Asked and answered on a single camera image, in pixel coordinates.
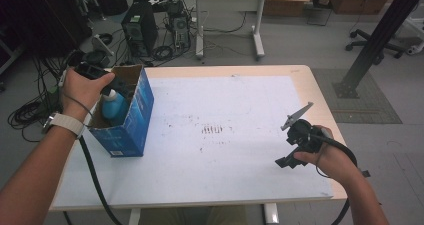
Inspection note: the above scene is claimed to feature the black office chair base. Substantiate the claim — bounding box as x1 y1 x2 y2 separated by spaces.
345 28 406 66

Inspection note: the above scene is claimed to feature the person's right hand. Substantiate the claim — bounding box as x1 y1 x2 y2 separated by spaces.
293 124 360 185

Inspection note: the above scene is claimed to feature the thick black left gripper cable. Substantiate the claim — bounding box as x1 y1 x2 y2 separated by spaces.
77 136 125 225

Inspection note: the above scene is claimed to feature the black metal stand post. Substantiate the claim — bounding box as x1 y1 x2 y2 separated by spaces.
332 0 424 100

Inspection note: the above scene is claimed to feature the small black computer case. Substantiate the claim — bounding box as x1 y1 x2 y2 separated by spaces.
167 12 191 50

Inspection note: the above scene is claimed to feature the large black computer tower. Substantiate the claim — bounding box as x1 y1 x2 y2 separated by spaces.
120 1 159 58

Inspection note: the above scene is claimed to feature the white table leg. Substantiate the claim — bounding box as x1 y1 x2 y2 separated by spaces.
263 202 280 225
127 208 142 225

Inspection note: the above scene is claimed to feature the thick black gripper cable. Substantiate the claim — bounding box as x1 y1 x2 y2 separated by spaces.
77 136 125 225
311 132 360 225

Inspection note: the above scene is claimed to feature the white strap wristwatch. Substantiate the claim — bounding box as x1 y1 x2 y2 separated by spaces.
42 112 86 140

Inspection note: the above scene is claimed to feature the grey floor mat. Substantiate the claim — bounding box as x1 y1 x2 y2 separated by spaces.
311 67 403 125

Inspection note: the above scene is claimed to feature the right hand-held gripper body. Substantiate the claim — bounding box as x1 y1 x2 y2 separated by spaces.
280 101 327 154

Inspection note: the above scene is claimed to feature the person's left hand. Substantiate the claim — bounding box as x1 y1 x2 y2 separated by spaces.
60 67 116 121

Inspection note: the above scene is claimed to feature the coiled black cable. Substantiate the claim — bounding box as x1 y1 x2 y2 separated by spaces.
98 32 114 47

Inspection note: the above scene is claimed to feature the black cable bundle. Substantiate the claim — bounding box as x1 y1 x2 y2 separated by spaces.
6 96 51 143

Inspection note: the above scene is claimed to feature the thick black right gripper cable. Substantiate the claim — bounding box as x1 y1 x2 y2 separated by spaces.
311 132 360 225

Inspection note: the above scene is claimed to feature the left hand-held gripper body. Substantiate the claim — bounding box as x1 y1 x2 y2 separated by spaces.
68 34 115 81

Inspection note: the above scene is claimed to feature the blue spray bottle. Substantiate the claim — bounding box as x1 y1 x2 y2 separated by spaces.
101 88 131 126

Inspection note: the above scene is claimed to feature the blue cardboard box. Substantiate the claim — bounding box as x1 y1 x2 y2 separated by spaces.
87 64 156 159

